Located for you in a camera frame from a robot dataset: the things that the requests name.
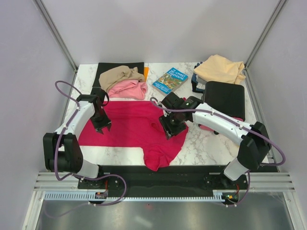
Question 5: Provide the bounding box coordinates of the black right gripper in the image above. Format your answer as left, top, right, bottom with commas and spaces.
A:
158, 111, 186, 140

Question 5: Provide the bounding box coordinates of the magenta t shirt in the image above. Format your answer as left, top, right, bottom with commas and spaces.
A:
78, 101, 189, 171

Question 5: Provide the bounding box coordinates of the blue illustrated paperback book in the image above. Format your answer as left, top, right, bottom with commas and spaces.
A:
152, 68, 188, 95

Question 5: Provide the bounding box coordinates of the black pink drawer organizer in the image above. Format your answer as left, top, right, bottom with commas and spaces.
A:
202, 81, 246, 121

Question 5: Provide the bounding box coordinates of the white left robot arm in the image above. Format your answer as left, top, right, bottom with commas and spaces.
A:
43, 89, 111, 188

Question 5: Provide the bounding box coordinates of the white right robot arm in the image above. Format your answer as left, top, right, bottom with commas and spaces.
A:
158, 92, 272, 189

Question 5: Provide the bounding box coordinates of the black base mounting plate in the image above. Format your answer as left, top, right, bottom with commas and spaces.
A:
78, 165, 248, 197

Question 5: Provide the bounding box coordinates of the light pink t shirt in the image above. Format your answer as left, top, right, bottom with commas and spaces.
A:
108, 80, 148, 100

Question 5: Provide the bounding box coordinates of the beige t shirt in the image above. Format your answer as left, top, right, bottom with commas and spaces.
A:
99, 65, 145, 92

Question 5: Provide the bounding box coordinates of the navy white folded cloth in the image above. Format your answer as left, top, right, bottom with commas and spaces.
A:
191, 73, 207, 93

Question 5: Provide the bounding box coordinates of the black notebook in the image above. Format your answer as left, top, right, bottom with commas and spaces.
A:
92, 62, 144, 88

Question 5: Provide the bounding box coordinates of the cream yellow t shirt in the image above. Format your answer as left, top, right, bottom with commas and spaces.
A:
194, 55, 246, 85

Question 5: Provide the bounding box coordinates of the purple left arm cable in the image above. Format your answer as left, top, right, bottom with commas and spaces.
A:
44, 80, 127, 218

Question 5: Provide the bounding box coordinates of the white slotted cable duct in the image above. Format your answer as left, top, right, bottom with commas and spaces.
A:
44, 191, 225, 202

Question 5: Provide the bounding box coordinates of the left aluminium frame post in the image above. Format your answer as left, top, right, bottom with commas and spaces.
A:
33, 0, 79, 70

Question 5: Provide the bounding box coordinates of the aluminium frame post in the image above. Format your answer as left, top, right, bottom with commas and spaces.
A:
245, 0, 288, 69
33, 0, 79, 70

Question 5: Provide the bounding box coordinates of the right aluminium frame post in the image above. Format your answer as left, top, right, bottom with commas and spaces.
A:
245, 0, 288, 69

